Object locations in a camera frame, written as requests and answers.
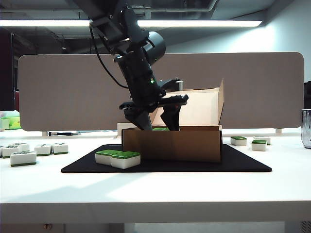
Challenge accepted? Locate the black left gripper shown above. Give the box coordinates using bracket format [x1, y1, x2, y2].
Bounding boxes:
[114, 50, 190, 132]

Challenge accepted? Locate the brown cardboard box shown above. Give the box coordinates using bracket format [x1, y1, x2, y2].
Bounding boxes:
[121, 78, 225, 163]

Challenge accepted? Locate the white rectangular box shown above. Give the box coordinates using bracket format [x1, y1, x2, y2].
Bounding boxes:
[117, 122, 137, 139]

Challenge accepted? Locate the three bamboo mahjong tile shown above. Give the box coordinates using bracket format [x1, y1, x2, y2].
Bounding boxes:
[52, 142, 69, 155]

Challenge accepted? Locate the two bamboo mahjong tile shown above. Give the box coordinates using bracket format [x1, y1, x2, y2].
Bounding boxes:
[34, 144, 53, 157]

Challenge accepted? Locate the eight bamboo mahjong tile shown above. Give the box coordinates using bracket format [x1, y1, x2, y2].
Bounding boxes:
[9, 143, 31, 152]

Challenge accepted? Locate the bird print mahjong tile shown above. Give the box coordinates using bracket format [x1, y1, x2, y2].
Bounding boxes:
[10, 150, 37, 167]

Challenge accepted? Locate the six bamboo mahjong tile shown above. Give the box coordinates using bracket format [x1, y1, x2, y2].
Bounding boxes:
[1, 146, 20, 159]

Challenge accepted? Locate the black rectangular mat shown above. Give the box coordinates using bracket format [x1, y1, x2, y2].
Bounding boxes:
[60, 144, 273, 173]

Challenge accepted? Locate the black screwdriver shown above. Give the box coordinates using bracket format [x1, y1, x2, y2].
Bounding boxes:
[48, 131, 76, 137]

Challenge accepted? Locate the grey fabric desk partition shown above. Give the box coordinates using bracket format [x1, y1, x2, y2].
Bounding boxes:
[17, 52, 305, 133]

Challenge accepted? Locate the green white soft package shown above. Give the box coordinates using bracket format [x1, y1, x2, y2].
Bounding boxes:
[0, 116, 21, 132]

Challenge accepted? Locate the long ceiling light strip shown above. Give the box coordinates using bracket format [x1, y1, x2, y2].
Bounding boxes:
[0, 20, 263, 28]

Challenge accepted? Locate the clear grey glass cup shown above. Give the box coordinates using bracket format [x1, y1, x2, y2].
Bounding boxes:
[301, 109, 311, 150]

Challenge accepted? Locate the black object behind partition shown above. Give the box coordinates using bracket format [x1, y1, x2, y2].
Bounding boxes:
[303, 81, 311, 110]

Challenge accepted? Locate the dark tall cabinet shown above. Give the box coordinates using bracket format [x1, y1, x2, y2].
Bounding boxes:
[0, 27, 15, 111]

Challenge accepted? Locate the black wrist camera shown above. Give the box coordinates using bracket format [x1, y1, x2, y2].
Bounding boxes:
[157, 77, 185, 93]

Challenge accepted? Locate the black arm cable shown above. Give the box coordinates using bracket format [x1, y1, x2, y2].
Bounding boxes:
[89, 24, 131, 89]

